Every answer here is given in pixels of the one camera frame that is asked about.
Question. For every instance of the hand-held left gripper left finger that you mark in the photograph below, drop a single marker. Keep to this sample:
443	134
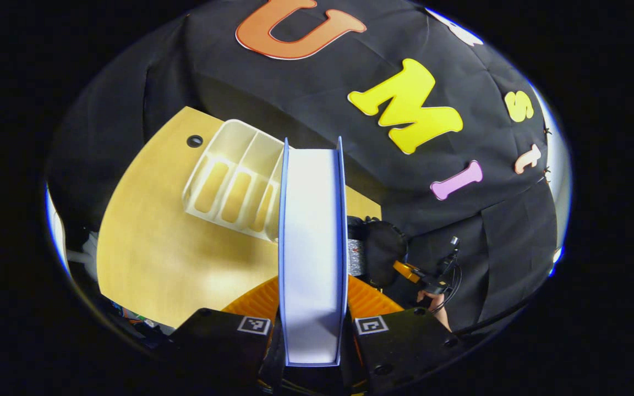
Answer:
218	344

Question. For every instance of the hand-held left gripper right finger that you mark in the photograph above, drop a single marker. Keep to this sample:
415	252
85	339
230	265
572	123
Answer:
405	346

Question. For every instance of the white plastic bookshelf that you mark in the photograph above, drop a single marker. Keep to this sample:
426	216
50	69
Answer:
234	165

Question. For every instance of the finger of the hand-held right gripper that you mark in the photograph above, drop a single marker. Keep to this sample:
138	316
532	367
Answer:
408	272

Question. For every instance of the black desk grommet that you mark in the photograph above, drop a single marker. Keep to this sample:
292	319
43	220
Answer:
195	141

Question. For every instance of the blue black schoolbag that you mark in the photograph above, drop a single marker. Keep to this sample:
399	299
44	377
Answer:
383	247

